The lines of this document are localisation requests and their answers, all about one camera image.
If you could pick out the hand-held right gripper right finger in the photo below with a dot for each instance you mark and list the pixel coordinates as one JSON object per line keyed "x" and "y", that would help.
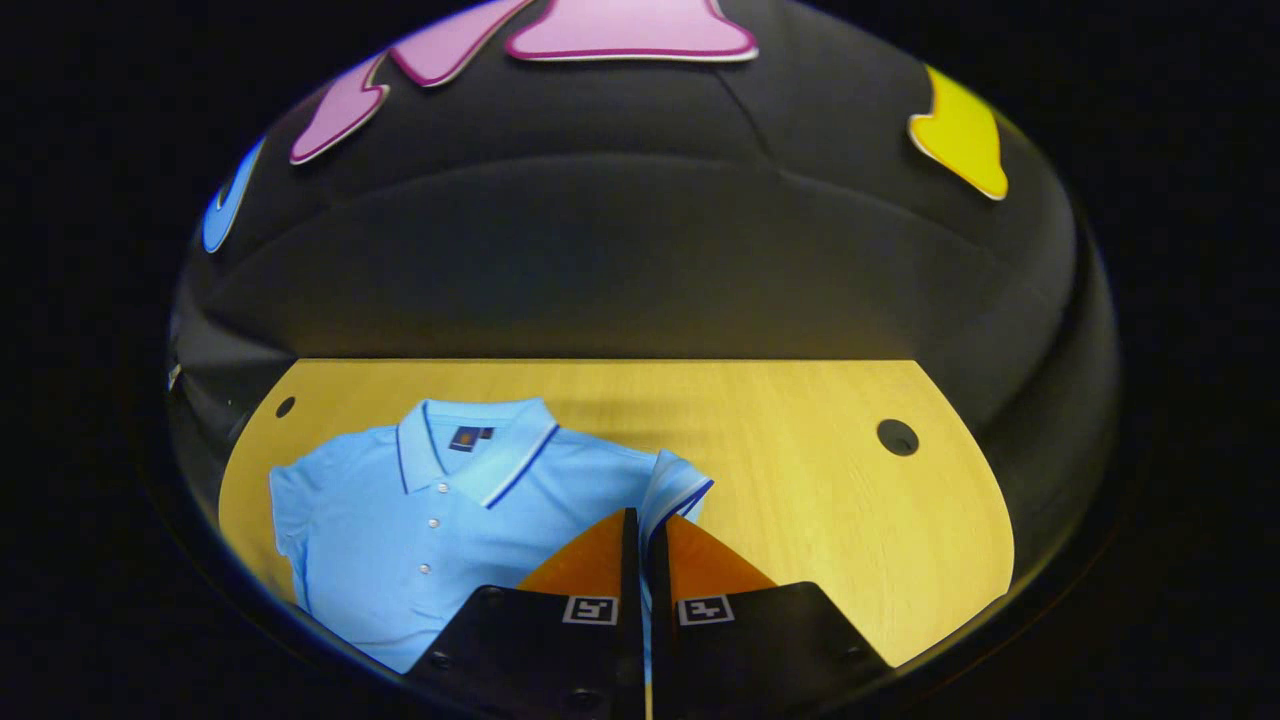
{"x": 658, "y": 600}

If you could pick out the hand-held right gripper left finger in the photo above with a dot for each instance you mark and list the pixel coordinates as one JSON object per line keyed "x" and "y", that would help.
{"x": 631, "y": 600}

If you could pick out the light blue T-shirt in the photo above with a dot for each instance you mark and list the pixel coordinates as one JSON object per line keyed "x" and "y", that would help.
{"x": 400, "y": 520}

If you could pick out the black backdrop cloth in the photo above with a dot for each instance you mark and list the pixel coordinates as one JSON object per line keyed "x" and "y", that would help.
{"x": 600, "y": 250}

